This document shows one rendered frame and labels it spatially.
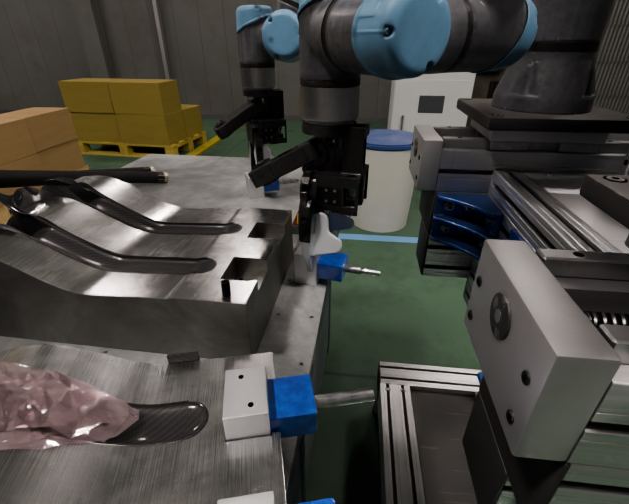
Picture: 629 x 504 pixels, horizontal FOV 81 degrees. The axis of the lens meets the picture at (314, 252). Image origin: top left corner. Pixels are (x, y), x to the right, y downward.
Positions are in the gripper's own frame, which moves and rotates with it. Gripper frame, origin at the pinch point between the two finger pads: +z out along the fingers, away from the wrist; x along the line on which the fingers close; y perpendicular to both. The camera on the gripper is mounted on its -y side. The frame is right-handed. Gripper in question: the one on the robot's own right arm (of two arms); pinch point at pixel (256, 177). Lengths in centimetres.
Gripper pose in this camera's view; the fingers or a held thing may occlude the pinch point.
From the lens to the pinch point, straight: 94.1
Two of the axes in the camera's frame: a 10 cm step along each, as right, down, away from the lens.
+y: 9.4, -1.6, 2.9
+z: 0.0, 8.7, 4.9
